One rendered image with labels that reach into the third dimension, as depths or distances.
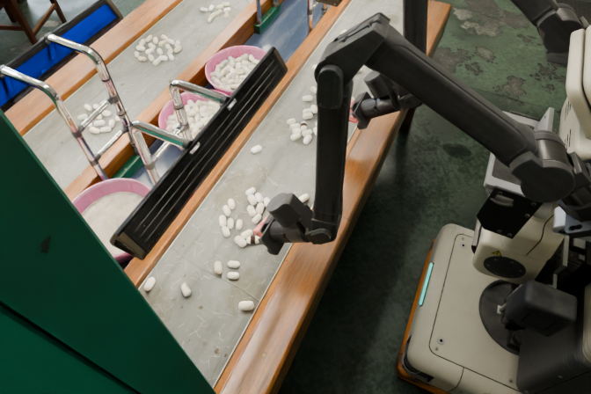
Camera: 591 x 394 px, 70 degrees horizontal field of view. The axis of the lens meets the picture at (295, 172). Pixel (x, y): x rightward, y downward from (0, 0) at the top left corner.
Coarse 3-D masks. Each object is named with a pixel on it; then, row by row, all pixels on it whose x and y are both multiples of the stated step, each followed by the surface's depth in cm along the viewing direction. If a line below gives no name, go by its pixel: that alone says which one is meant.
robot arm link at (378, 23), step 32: (352, 32) 67; (384, 32) 62; (320, 64) 66; (352, 64) 65; (384, 64) 64; (416, 64) 64; (416, 96) 67; (448, 96) 65; (480, 96) 67; (480, 128) 67; (512, 128) 67; (512, 160) 69; (544, 160) 66; (544, 192) 68
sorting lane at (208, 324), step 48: (384, 0) 191; (288, 96) 153; (288, 144) 139; (240, 192) 127; (288, 192) 128; (192, 240) 118; (192, 288) 109; (240, 288) 109; (192, 336) 102; (240, 336) 102
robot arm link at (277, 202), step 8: (272, 200) 97; (280, 200) 94; (288, 200) 92; (296, 200) 94; (272, 208) 93; (280, 208) 92; (288, 208) 92; (296, 208) 93; (304, 208) 95; (280, 216) 93; (288, 216) 94; (296, 216) 93; (304, 216) 94; (280, 224) 96; (288, 224) 94; (304, 224) 93; (312, 232) 92; (320, 232) 90; (328, 232) 91; (312, 240) 94; (320, 240) 92; (328, 240) 91
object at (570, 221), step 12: (588, 168) 70; (576, 192) 69; (588, 192) 68; (564, 204) 73; (576, 204) 71; (588, 204) 69; (576, 216) 71; (588, 216) 70; (576, 228) 73; (588, 228) 70
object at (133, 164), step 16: (80, 48) 108; (96, 64) 110; (16, 80) 102; (32, 80) 100; (112, 80) 117; (48, 96) 101; (112, 96) 118; (64, 112) 105; (96, 112) 116; (80, 128) 112; (80, 144) 114; (112, 144) 126; (96, 160) 121; (128, 160) 138; (128, 176) 137
